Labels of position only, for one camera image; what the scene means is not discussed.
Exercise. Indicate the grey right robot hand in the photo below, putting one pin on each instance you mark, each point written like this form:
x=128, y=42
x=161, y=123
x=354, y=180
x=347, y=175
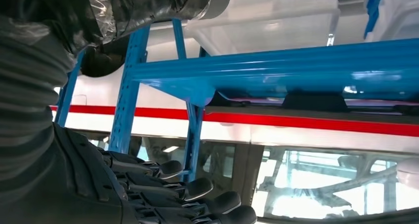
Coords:
x=82, y=189

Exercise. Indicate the blue metal shelf rack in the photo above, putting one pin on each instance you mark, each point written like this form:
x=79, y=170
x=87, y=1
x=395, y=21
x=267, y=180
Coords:
x=262, y=71

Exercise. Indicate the white car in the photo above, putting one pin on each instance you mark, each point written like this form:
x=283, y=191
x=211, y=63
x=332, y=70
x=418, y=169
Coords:
x=163, y=127

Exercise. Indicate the red barrier belt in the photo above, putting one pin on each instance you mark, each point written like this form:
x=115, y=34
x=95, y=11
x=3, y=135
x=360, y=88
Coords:
x=294, y=121

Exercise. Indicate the translucent white plastic bin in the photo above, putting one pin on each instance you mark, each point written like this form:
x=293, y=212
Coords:
x=262, y=19
x=399, y=16

